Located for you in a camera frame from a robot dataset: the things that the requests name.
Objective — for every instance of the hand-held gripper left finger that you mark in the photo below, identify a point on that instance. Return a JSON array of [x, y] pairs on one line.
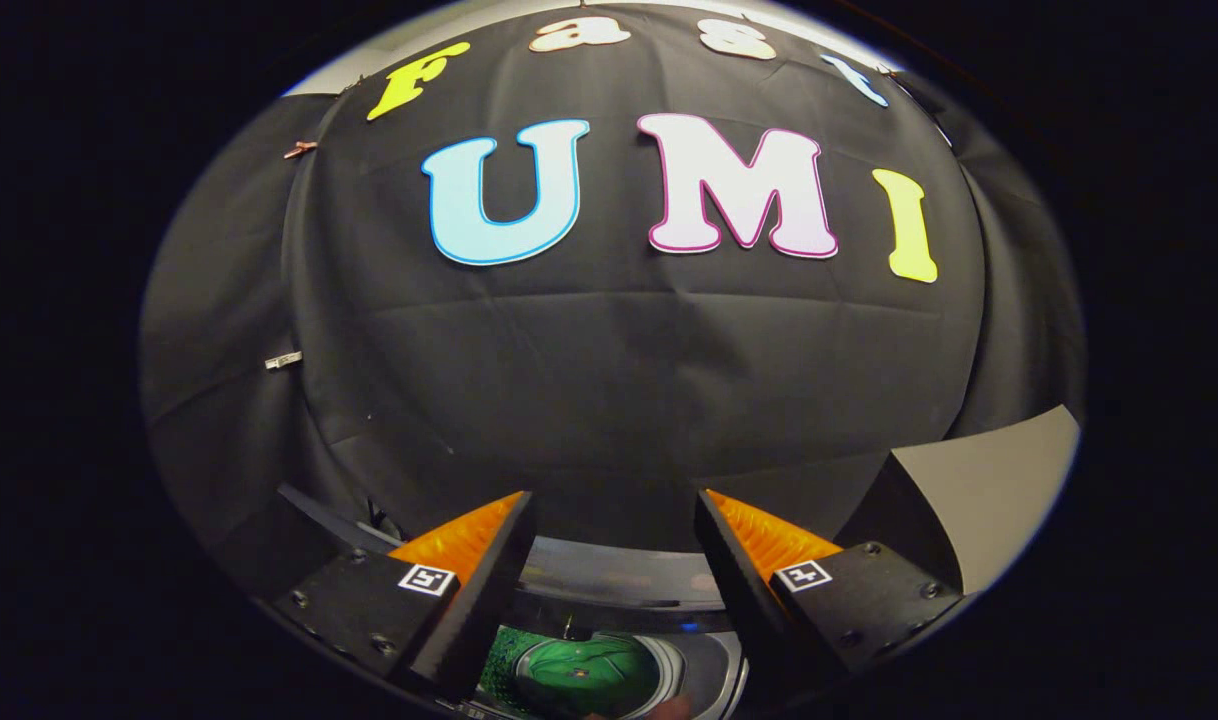
[[479, 610]]

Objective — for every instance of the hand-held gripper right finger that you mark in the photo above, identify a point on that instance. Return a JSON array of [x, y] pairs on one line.
[[744, 600]]

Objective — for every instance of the green polo shirt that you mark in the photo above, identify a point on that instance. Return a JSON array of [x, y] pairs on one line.
[[584, 675]]

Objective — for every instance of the black backdrop cloth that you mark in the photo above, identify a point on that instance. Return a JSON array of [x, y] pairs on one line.
[[619, 380]]

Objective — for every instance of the silver clip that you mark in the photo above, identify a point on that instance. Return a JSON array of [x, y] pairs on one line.
[[283, 360]]

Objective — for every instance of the copper clip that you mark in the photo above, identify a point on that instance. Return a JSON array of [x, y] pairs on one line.
[[300, 149]]

